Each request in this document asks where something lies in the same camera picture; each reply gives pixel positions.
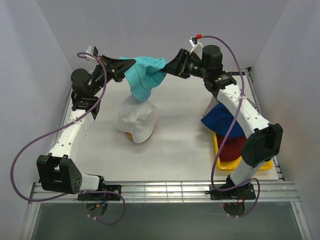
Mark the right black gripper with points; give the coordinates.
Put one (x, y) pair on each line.
(177, 66)

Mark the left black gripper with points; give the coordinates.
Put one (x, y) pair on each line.
(116, 68)

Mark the teal bucket hat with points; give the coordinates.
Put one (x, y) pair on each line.
(144, 75)

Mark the white bucket hat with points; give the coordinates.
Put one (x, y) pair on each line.
(136, 117)

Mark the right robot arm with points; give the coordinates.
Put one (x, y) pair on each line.
(263, 139)

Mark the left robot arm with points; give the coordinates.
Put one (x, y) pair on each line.
(57, 169)

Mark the grey cap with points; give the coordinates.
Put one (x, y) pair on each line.
(215, 102)

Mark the blue bucket hat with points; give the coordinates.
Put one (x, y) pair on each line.
(218, 119)

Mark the wooden hat stand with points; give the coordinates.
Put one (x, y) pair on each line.
(138, 138)

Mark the dark red hat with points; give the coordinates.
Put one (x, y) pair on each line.
(231, 150)

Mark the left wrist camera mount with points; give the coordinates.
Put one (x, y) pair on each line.
(92, 51)

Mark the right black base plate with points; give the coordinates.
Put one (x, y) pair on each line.
(246, 192)

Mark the aluminium front rail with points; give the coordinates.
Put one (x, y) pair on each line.
(194, 191)

